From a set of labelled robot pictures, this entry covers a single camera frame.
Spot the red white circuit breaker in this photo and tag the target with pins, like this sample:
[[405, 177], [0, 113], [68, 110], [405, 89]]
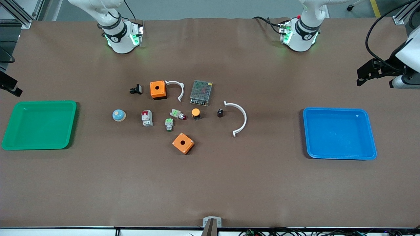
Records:
[[146, 118]]

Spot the small black knob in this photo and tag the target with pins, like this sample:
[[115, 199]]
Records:
[[220, 113]]

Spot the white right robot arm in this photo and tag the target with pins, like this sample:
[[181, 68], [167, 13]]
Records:
[[118, 36]]

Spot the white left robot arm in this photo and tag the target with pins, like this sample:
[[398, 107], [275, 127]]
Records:
[[303, 32]]

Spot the green plastic tray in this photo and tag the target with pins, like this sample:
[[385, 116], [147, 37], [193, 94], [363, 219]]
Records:
[[39, 126]]

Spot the grey chair caster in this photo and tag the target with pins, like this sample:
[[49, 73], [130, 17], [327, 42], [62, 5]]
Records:
[[350, 7]]

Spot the blue plastic tray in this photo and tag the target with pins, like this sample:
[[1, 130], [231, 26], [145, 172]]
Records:
[[339, 134]]

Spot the blue dome buzzer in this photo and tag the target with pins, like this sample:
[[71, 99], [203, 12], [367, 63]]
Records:
[[118, 115]]

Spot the small black connector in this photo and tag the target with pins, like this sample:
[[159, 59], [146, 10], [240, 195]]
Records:
[[137, 89]]

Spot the large white arc clamp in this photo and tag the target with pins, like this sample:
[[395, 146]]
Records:
[[245, 118]]

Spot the red indicator lamp green block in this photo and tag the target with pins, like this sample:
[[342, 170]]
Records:
[[177, 113]]

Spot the metal mesh power supply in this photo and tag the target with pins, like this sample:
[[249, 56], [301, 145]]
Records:
[[201, 92]]

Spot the small white arc clamp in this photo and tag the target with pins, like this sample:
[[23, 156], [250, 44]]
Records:
[[182, 90]]

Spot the orange push button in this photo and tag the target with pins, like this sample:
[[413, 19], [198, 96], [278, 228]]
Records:
[[196, 112]]

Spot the aluminium frame profile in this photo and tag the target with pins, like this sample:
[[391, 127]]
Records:
[[24, 22], [398, 19]]

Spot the orange button enclosure box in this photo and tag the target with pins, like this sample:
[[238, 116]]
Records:
[[185, 146], [160, 93]]

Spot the green contact switch block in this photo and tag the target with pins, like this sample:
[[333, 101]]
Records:
[[169, 124]]

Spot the grey metal camera bracket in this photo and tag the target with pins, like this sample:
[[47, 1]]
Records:
[[212, 223]]

